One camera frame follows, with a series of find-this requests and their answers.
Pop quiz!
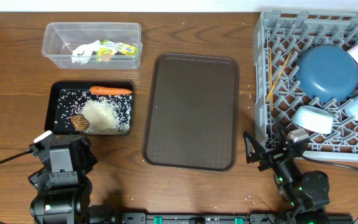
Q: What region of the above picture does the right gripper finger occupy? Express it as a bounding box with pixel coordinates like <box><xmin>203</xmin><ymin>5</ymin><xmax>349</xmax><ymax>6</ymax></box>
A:
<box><xmin>275</xmin><ymin>123</ymin><xmax>288</xmax><ymax>146</ymax></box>
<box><xmin>243</xmin><ymin>131</ymin><xmax>266</xmax><ymax>164</ymax></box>

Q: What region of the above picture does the light blue bowl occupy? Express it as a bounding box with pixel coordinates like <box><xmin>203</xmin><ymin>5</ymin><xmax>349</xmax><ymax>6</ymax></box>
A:
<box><xmin>291</xmin><ymin>106</ymin><xmax>334</xmax><ymax>134</ymax></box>

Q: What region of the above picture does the brown food scrap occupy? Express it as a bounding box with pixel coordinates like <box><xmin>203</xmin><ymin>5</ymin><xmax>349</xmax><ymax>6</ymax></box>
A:
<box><xmin>71</xmin><ymin>114</ymin><xmax>90</xmax><ymax>132</ymax></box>

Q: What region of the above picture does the white rice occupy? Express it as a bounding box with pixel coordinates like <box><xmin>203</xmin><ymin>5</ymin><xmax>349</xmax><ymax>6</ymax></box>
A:
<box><xmin>56</xmin><ymin>90</ymin><xmax>132</xmax><ymax>134</ymax></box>

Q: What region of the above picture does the orange carrot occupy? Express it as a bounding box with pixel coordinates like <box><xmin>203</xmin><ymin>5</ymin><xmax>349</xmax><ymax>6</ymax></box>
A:
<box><xmin>89</xmin><ymin>86</ymin><xmax>132</xmax><ymax>95</ymax></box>

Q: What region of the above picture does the dark blue plate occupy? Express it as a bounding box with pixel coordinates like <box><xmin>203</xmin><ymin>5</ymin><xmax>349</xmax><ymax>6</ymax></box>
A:
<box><xmin>295</xmin><ymin>45</ymin><xmax>358</xmax><ymax>103</ymax></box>

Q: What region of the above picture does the wooden chopstick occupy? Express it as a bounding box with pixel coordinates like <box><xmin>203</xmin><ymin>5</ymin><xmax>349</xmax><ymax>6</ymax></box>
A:
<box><xmin>268</xmin><ymin>48</ymin><xmax>273</xmax><ymax>112</ymax></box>
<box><xmin>265</xmin><ymin>52</ymin><xmax>292</xmax><ymax>102</ymax></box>

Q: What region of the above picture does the white tissue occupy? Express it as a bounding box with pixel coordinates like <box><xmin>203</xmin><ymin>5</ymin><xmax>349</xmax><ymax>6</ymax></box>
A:
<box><xmin>71</xmin><ymin>40</ymin><xmax>102</xmax><ymax>64</ymax></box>

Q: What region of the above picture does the yellow green snack wrapper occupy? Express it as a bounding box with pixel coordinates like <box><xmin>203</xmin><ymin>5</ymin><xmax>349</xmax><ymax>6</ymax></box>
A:
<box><xmin>96</xmin><ymin>40</ymin><xmax>137</xmax><ymax>62</ymax></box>

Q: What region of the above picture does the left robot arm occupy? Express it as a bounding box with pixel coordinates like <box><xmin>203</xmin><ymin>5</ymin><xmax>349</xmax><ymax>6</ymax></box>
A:
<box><xmin>28</xmin><ymin>131</ymin><xmax>122</xmax><ymax>224</ymax></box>

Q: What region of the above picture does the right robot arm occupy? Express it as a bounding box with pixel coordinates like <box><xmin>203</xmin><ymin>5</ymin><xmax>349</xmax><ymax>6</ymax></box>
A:
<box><xmin>243</xmin><ymin>124</ymin><xmax>329</xmax><ymax>223</ymax></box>

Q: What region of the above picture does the grey dishwasher rack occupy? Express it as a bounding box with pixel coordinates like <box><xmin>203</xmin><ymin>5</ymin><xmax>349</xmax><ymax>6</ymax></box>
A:
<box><xmin>254</xmin><ymin>10</ymin><xmax>358</xmax><ymax>162</ymax></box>

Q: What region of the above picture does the black plastic tray bin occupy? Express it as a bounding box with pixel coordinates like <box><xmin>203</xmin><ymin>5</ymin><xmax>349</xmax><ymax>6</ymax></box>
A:
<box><xmin>44</xmin><ymin>80</ymin><xmax>134</xmax><ymax>136</ymax></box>

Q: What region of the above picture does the brown serving tray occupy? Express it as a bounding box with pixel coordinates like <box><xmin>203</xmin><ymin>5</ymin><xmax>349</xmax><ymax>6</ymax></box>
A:
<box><xmin>142</xmin><ymin>53</ymin><xmax>239</xmax><ymax>172</ymax></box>

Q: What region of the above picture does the clear plastic bin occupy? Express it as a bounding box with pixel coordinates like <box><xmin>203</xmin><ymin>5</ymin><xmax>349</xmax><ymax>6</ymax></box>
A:
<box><xmin>42</xmin><ymin>22</ymin><xmax>142</xmax><ymax>70</ymax></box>

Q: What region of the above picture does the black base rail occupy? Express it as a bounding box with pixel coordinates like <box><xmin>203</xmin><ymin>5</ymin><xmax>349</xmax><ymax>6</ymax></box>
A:
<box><xmin>85</xmin><ymin>205</ymin><xmax>354</xmax><ymax>224</ymax></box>

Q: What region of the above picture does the left black cable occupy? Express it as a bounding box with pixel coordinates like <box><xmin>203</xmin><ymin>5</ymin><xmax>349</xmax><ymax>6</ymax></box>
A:
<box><xmin>0</xmin><ymin>149</ymin><xmax>34</xmax><ymax>224</ymax></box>

